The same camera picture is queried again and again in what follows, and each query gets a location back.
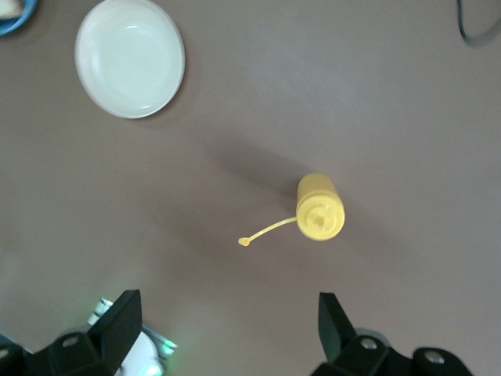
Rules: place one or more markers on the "blue round plate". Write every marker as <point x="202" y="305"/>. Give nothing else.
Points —
<point x="23" y="21"/>

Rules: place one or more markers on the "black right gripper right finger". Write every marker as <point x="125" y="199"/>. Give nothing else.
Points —
<point x="352" y="356"/>

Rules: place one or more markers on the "bread slice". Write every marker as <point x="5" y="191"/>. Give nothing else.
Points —
<point x="8" y="7"/>

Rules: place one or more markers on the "beige round plate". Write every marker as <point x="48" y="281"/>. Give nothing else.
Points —
<point x="129" y="58"/>

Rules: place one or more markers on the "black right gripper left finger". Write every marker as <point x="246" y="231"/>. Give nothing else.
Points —
<point x="98" y="348"/>

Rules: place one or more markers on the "yellow mustard squeeze bottle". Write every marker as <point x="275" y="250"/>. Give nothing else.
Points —
<point x="321" y="211"/>

